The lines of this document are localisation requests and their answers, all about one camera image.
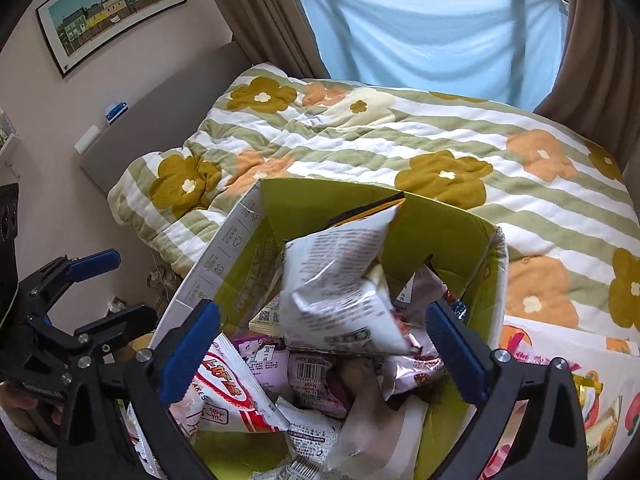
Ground person's left hand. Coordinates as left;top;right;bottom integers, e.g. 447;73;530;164
0;389;66;436

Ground framed houses picture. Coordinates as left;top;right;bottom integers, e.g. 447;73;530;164
36;0;187;79

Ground brown curtain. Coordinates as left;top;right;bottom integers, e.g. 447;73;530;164
192;0;332;82
532;0;640;173

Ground pile of snack packets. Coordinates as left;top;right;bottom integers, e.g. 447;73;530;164
170;255;473;480

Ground small white box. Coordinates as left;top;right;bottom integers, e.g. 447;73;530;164
74;126;104;154

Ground black device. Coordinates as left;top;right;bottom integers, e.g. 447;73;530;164
0;182;21;313

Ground grey headboard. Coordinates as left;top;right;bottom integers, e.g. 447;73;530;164
77;41;252;197

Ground floral striped blanket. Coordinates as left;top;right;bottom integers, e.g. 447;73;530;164
107;62;640;347

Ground green cardboard box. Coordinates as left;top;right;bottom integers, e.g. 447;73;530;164
150;177;510;480

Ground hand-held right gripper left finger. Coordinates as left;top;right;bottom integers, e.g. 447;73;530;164
56;299;222;480

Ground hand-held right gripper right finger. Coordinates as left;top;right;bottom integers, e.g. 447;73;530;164
425;300;588;480

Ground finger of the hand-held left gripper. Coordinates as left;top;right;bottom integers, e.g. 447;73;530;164
19;249;122;306
74;304;159;361

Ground light blue cloth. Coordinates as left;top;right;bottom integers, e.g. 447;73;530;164
292;0;572;111

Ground white silver snack bag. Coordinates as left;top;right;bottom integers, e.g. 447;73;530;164
279;199;414;359

